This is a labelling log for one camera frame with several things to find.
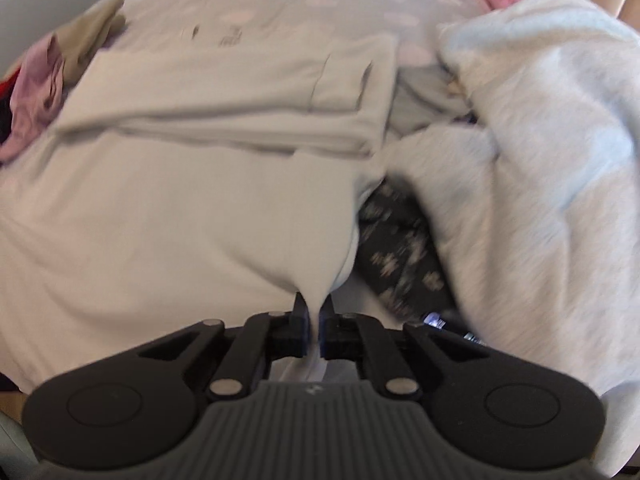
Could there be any white sweatshirt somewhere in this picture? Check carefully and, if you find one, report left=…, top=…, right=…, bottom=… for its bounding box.
left=1, top=32, right=397, bottom=392

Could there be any smartphone with lit screen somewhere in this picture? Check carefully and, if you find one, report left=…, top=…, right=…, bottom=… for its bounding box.
left=423, top=310, right=483, bottom=344

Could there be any polka dot bed cover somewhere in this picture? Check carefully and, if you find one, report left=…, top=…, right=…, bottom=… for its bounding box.
left=114, top=0, right=488, bottom=65

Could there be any light grey garment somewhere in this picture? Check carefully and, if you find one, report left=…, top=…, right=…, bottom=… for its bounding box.
left=387, top=64, right=476, bottom=136

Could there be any black floral garment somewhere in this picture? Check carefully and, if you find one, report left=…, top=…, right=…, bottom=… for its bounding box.
left=355, top=180, right=463, bottom=328

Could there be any grey fleece blanket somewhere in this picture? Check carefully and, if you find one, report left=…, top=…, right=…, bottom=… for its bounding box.
left=387, top=0, right=639, bottom=475

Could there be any khaki folded garment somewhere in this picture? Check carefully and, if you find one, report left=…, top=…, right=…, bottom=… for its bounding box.
left=54, top=0, right=126, bottom=87

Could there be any pink sweatshirt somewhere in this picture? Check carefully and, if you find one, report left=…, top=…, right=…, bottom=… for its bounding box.
left=1, top=34, right=64, bottom=164

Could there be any red garment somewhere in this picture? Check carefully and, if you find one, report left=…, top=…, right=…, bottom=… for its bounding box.
left=0, top=66, right=21, bottom=103

